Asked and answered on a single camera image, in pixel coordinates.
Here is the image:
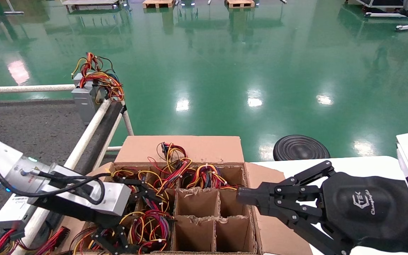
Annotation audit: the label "black treadmill platform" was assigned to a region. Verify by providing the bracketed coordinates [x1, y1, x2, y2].
[346, 0, 408, 11]

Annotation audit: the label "wooden pallet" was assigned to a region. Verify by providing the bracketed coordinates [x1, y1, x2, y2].
[226, 0, 255, 8]
[143, 0, 175, 9]

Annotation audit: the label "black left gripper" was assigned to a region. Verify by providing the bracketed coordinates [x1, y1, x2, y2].
[30, 175, 162, 254]

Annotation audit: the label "black round stool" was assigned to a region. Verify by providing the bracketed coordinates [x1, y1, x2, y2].
[273, 135, 331, 162]

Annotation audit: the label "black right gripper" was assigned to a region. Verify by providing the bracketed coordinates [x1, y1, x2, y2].
[237, 160, 408, 255]

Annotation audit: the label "grey power supply with wires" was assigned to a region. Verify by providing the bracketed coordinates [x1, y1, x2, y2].
[121, 209, 174, 254]

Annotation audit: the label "cardboard box with dividers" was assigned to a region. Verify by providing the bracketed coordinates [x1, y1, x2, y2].
[53, 136, 314, 255]

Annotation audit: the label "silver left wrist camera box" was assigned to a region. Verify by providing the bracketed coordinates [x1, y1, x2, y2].
[29, 165, 132, 217]

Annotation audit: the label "grey power supply on conveyor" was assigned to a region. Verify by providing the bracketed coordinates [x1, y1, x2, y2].
[0, 194, 37, 255]

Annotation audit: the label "red wires with black connector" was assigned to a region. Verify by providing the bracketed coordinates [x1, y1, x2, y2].
[30, 227, 70, 255]

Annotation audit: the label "white metal frame legs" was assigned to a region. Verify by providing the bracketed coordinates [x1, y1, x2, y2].
[0, 0, 24, 24]

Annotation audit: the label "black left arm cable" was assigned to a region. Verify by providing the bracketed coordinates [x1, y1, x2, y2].
[0, 142, 112, 206]

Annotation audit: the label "white tube conveyor frame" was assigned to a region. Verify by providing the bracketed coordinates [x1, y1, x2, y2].
[0, 84, 134, 255]

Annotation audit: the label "silver power supply coloured wires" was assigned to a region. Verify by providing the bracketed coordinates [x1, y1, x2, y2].
[71, 52, 114, 89]
[71, 71, 125, 125]

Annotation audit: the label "gray metal cart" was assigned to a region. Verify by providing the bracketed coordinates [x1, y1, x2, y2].
[61, 0, 123, 10]

